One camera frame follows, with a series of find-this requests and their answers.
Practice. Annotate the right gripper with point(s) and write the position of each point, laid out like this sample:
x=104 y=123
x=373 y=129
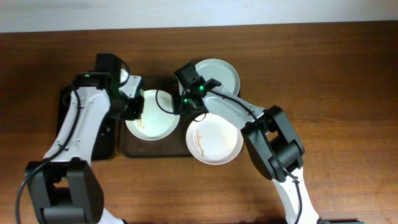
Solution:
x=178 y=106

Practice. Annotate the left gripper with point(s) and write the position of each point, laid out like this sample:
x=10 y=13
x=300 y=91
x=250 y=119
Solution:
x=134 y=109

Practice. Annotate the white plate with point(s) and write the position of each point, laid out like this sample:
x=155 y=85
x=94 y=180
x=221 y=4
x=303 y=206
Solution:
x=154 y=123
x=212 y=140

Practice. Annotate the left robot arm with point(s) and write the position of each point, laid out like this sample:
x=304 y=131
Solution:
x=62 y=186

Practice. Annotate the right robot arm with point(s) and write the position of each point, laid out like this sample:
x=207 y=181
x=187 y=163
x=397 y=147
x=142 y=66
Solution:
x=273 y=144

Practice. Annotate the black plastic tray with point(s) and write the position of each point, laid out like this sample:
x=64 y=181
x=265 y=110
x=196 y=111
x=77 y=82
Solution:
x=105 y=143

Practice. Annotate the brown serving tray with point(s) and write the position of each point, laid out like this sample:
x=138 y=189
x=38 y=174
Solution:
x=173 y=145

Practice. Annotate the pale blue plate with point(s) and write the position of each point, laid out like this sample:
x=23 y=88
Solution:
x=220 y=70

